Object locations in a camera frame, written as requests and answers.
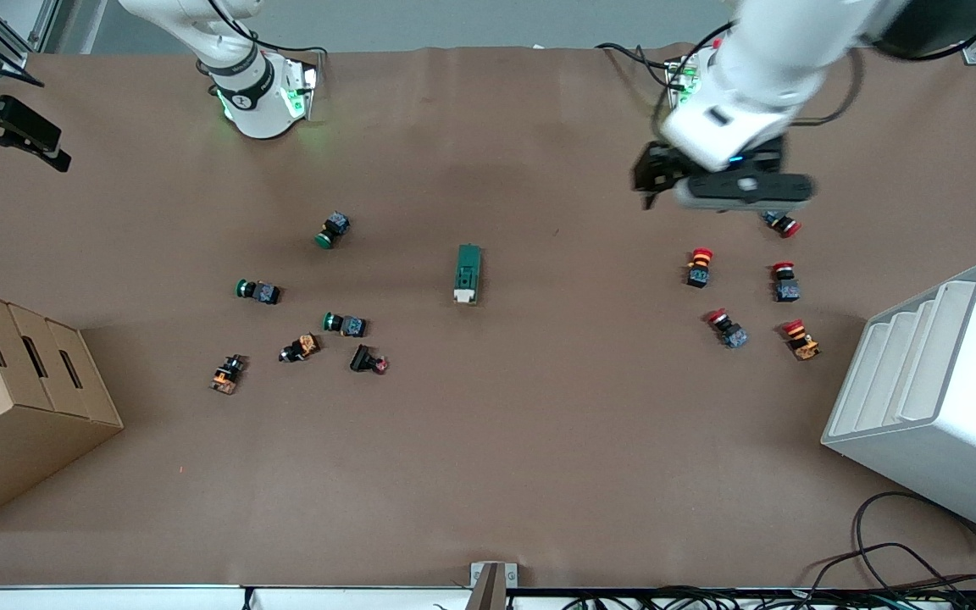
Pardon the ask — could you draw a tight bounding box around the black switch red knob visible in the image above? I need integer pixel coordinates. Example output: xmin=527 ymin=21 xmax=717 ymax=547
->
xmin=349 ymin=344 xmax=390 ymax=375

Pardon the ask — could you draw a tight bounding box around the white table edge rail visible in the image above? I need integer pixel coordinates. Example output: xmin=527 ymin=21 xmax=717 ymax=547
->
xmin=0 ymin=583 xmax=472 ymax=610

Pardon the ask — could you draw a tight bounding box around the brown cardboard box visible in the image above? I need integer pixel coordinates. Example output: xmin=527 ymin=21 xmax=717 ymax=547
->
xmin=0 ymin=282 xmax=125 ymax=533

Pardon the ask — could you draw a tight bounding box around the brown paper table cover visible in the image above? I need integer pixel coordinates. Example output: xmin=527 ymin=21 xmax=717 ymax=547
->
xmin=0 ymin=44 xmax=976 ymax=590

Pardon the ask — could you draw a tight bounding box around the black cable bundle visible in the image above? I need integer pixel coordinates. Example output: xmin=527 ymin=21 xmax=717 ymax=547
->
xmin=564 ymin=585 xmax=976 ymax=610

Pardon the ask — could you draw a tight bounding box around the black looped cable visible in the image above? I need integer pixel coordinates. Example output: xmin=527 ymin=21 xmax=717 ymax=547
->
xmin=801 ymin=491 xmax=976 ymax=594

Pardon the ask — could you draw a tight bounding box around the green load switch white lever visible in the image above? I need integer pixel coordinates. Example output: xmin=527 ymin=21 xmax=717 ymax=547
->
xmin=452 ymin=244 xmax=483 ymax=307

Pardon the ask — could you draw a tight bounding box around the grey metal bracket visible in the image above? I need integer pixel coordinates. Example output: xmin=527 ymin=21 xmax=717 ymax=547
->
xmin=469 ymin=561 xmax=519 ymax=610

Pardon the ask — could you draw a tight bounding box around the red mushroom button yellow collar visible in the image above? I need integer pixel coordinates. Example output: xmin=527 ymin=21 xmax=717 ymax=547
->
xmin=685 ymin=247 xmax=715 ymax=290

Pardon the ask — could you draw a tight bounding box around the black button orange body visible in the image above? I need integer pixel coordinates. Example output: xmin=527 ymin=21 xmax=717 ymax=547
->
xmin=278 ymin=334 xmax=321 ymax=364
xmin=209 ymin=354 xmax=247 ymax=396

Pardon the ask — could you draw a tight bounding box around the red mushroom button orange body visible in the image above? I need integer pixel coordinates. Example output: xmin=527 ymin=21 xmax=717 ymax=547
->
xmin=782 ymin=319 xmax=822 ymax=362

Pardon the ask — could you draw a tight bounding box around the black left arm base cable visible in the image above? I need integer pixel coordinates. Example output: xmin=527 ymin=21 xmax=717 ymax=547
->
xmin=596 ymin=24 xmax=735 ymax=115

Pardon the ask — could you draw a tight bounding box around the green push button switch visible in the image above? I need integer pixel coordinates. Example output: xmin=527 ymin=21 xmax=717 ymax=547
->
xmin=235 ymin=279 xmax=282 ymax=306
xmin=314 ymin=212 xmax=351 ymax=250
xmin=322 ymin=312 xmax=368 ymax=338

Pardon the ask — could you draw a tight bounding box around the white stepped rack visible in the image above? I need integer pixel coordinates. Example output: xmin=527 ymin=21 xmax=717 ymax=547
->
xmin=821 ymin=261 xmax=976 ymax=545

